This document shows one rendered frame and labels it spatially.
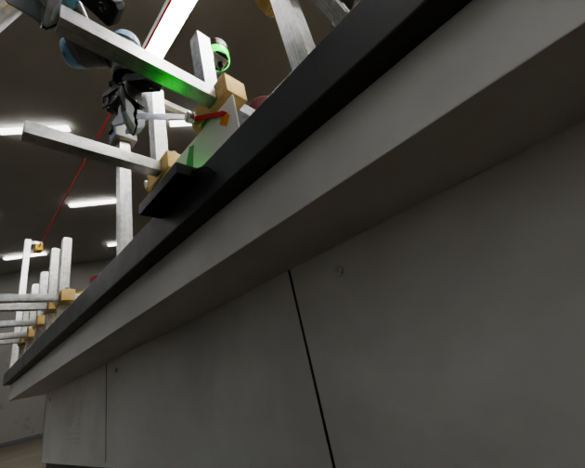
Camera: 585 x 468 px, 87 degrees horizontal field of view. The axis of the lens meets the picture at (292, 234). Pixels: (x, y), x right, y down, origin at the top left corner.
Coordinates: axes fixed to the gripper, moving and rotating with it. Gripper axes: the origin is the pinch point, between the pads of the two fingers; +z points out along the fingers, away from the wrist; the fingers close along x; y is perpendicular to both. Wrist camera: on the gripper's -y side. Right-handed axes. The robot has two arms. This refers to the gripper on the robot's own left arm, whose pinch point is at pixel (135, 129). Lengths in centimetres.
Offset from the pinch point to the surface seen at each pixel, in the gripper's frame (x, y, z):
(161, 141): -8.4, -0.1, -1.8
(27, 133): 18.8, 6.0, 11.3
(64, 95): -213, 409, -478
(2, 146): -221, 616, -478
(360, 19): 15, -54, 26
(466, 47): 14, -62, 36
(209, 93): 5.3, -25.7, 9.7
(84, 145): 10.4, 2.8, 10.4
